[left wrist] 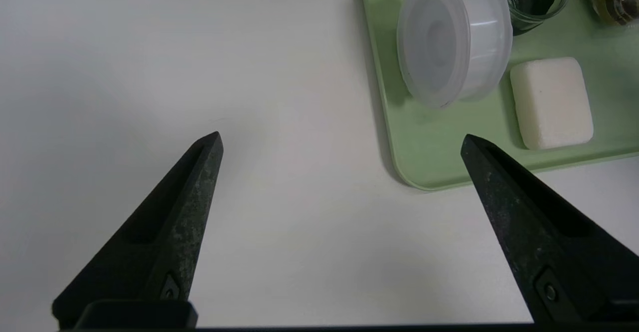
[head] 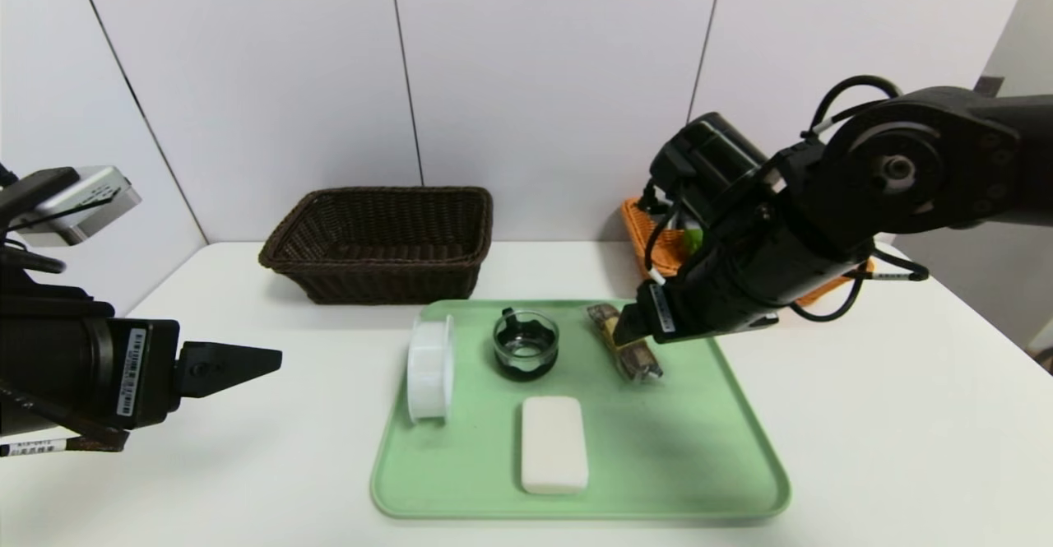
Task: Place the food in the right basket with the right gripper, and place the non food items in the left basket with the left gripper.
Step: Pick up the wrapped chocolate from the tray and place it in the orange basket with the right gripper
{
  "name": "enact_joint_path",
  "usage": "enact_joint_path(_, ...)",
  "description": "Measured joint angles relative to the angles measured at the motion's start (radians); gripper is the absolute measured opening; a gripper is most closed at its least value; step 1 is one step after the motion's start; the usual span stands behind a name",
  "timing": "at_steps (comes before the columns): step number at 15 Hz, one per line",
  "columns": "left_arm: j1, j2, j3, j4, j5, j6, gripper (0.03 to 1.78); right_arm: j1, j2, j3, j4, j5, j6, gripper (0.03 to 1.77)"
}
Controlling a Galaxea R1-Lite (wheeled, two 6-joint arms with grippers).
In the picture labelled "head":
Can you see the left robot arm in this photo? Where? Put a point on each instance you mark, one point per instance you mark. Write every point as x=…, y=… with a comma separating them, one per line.
x=49, y=358

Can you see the white round plastic container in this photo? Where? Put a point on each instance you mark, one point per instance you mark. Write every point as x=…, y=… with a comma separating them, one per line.
x=429, y=370

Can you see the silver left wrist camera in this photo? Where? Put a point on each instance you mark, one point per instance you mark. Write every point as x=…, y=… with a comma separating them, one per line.
x=90, y=201

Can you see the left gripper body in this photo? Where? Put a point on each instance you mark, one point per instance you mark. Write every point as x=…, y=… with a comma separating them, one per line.
x=141, y=372

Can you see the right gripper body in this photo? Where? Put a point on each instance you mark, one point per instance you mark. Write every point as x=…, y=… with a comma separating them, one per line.
x=661, y=312

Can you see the orange wicker basket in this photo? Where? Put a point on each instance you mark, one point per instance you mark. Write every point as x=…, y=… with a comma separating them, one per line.
x=635, y=234

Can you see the black wall fixture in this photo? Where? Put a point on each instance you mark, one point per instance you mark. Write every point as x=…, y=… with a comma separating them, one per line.
x=991, y=85

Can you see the white soap bar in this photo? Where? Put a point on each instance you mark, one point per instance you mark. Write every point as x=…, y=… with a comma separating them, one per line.
x=554, y=446

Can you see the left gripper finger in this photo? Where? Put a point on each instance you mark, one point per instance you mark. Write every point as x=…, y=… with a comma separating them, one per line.
x=222, y=368

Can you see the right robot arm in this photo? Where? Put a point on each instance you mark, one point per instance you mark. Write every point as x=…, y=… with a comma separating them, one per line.
x=897, y=169

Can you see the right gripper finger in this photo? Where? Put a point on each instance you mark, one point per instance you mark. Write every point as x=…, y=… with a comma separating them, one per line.
x=632, y=329

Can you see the small glass cup black base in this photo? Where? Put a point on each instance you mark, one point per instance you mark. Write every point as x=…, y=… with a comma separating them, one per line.
x=525, y=349

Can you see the green lime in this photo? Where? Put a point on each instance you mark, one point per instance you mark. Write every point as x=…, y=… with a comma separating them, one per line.
x=693, y=243

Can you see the clear chocolate pack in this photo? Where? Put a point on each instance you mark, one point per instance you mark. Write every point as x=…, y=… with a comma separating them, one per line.
x=637, y=362

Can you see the dark brown wicker basket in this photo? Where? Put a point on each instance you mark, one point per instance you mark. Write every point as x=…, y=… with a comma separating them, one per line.
x=387, y=271

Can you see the light green plastic tray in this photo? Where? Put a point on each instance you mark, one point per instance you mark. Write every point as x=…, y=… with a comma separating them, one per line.
x=469, y=465

